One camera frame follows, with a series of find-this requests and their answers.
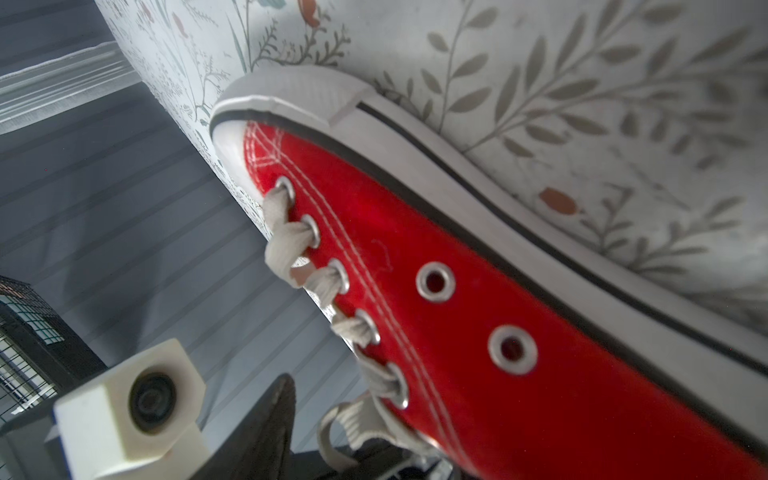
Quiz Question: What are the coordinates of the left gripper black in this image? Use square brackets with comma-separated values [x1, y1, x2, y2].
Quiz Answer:
[287, 437, 457, 480]

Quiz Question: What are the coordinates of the black wire wall basket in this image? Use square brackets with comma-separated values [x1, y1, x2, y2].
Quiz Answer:
[1, 277, 106, 424]

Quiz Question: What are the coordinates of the red canvas sneaker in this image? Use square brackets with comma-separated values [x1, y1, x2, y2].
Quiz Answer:
[209, 65, 767, 479]

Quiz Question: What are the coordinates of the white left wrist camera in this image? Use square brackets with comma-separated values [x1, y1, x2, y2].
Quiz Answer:
[53, 339, 212, 479]

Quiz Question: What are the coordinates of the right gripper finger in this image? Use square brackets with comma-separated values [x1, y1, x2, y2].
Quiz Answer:
[191, 374, 296, 480]

